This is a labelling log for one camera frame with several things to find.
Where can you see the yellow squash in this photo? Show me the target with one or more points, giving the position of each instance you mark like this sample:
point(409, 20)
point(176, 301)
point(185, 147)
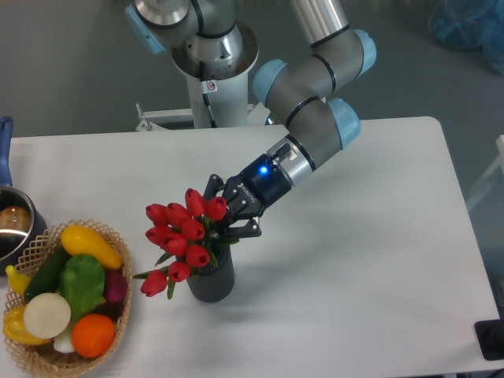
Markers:
point(78, 239)

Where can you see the purple red onion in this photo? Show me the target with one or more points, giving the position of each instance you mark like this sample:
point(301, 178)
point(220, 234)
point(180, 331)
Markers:
point(115, 288)

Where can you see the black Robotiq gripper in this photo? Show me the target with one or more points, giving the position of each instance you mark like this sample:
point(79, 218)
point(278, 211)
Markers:
point(248, 195)

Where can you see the dark grey ribbed vase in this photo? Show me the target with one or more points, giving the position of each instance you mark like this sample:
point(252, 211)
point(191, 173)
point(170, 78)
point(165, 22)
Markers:
point(214, 283)

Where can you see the orange fruit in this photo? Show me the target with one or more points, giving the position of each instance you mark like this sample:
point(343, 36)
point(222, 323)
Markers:
point(92, 335)

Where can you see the green cucumber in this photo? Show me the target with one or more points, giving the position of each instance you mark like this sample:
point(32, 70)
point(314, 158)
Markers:
point(47, 276)

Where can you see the woven wicker basket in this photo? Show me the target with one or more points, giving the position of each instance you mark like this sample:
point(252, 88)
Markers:
point(43, 360)

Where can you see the blue plastic bag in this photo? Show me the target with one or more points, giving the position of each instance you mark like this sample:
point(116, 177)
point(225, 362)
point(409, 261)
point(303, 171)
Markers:
point(470, 25)

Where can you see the red tulip bouquet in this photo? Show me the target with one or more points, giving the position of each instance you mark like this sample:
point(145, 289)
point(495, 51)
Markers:
point(187, 235)

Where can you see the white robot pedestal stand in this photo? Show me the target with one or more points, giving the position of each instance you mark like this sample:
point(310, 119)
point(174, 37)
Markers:
point(213, 104)

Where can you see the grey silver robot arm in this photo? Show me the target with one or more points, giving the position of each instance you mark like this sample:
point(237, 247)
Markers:
point(215, 52)

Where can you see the blue handled saucepan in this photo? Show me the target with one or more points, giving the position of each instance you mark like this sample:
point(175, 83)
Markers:
point(21, 222)

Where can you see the yellow bell pepper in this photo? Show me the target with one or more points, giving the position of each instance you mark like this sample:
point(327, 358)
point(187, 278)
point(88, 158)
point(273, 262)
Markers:
point(14, 328)

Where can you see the white frame at right edge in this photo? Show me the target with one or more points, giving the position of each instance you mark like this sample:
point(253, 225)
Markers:
point(489, 179)

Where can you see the black device at table edge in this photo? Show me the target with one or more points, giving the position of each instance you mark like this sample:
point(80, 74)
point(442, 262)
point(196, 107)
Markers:
point(490, 338)

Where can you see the green lettuce leaf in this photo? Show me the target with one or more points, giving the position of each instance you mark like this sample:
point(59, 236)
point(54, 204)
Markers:
point(82, 282)

